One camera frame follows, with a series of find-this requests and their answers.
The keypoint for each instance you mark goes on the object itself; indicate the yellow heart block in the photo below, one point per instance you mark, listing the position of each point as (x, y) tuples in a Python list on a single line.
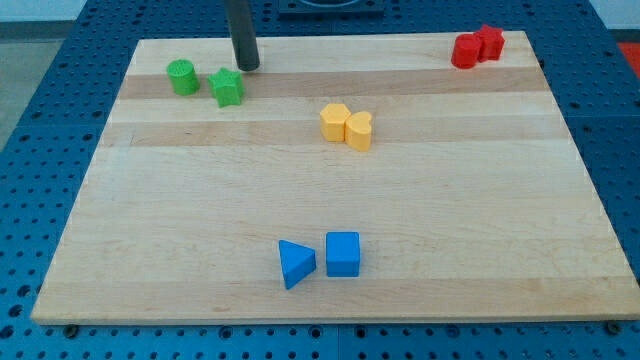
[(358, 131)]

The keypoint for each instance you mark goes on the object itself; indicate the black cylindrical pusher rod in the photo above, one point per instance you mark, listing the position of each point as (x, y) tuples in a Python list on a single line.
[(242, 33)]

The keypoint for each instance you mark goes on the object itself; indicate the blue triangle block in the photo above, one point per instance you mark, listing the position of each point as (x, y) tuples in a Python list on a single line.
[(297, 262)]

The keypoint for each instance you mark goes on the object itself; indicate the green star block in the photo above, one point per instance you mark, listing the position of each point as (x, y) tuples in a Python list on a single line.
[(226, 87)]

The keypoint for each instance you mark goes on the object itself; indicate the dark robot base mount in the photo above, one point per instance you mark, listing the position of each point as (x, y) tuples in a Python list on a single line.
[(299, 8)]

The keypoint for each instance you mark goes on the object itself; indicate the wooden board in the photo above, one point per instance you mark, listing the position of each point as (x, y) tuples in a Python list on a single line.
[(472, 204)]

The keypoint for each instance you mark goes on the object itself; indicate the red star block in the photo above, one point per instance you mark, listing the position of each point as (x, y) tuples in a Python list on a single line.
[(492, 43)]

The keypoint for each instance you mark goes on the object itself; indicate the red cylinder block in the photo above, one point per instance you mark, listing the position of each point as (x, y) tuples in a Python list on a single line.
[(466, 51)]

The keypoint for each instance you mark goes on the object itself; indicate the blue cube block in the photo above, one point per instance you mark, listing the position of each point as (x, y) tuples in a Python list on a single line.
[(342, 254)]

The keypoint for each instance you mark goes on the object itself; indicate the green cylinder block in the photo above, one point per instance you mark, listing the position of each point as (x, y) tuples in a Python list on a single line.
[(182, 76)]

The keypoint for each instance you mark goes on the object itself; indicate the yellow hexagon block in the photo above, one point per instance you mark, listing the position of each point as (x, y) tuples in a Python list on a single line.
[(332, 121)]

